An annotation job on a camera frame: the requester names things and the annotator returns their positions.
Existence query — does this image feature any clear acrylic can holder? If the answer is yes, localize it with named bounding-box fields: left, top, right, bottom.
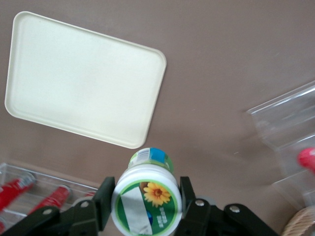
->
left=0, top=162, right=99, bottom=232

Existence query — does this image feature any red strawberry gum jar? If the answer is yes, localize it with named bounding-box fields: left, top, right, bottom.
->
left=297, top=147, right=315, bottom=177

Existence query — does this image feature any green sunflower gum jar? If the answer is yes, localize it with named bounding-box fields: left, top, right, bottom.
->
left=110, top=147, right=183, bottom=236

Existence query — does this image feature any cream plastic tray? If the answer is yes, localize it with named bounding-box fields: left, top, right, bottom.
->
left=4, top=10, right=168, bottom=150

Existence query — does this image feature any clear acrylic tiered stand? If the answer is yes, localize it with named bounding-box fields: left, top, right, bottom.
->
left=246, top=79, right=315, bottom=212

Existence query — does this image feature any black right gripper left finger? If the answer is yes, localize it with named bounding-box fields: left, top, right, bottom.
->
left=0, top=176, right=116, bottom=236

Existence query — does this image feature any woven wicker basket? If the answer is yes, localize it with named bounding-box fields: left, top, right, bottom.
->
left=280, top=206, right=315, bottom=236

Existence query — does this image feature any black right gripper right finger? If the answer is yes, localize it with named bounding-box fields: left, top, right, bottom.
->
left=172, top=176, right=282, bottom=236

